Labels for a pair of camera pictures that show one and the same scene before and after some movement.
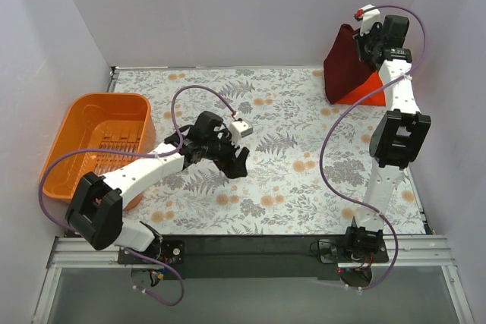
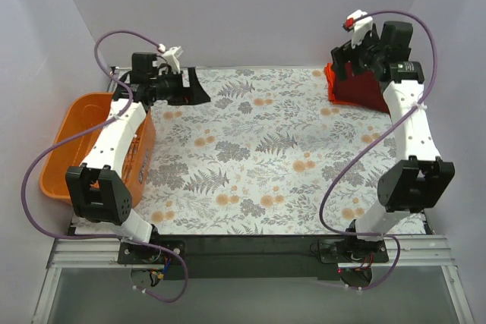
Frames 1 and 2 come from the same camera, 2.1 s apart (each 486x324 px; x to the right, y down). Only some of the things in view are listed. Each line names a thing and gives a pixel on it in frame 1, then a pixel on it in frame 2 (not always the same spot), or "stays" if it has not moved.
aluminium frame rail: [424, 250] stays
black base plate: [252, 257] stays
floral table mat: [310, 170] stays
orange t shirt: [366, 89] to [329, 70]
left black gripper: [231, 158] to [186, 86]
